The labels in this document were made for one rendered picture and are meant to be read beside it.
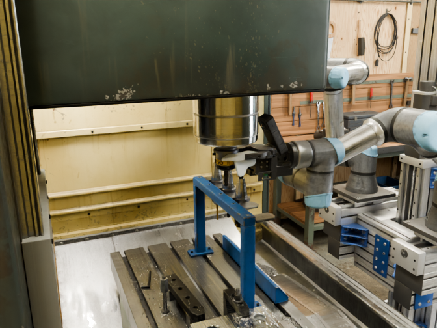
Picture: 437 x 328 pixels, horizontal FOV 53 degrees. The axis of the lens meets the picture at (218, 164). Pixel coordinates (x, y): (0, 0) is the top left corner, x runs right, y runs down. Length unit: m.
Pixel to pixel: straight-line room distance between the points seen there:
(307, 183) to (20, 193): 0.75
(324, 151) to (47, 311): 0.76
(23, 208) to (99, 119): 1.25
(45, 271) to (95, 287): 1.18
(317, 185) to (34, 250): 0.74
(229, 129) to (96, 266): 1.22
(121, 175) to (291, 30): 1.30
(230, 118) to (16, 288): 0.55
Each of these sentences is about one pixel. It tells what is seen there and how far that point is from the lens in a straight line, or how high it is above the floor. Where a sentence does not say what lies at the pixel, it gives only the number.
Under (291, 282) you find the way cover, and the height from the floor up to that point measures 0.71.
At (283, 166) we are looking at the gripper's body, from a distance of 1.15.
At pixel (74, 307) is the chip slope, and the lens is 1.94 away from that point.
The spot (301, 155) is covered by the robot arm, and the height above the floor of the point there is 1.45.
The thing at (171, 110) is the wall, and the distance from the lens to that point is 2.07.
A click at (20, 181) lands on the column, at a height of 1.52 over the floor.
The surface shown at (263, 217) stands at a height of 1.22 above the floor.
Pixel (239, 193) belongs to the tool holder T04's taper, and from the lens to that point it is 1.47.
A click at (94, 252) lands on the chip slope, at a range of 2.11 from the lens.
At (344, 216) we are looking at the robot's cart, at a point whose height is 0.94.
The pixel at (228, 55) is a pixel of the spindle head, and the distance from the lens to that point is 0.92.
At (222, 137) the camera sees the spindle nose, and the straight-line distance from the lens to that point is 1.00.
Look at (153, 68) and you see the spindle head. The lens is 0.87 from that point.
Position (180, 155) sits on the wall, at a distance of 2.13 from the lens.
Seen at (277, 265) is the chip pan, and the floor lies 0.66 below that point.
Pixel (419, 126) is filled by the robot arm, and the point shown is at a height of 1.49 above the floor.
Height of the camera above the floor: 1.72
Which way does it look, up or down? 15 degrees down
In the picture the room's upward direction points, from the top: 1 degrees counter-clockwise
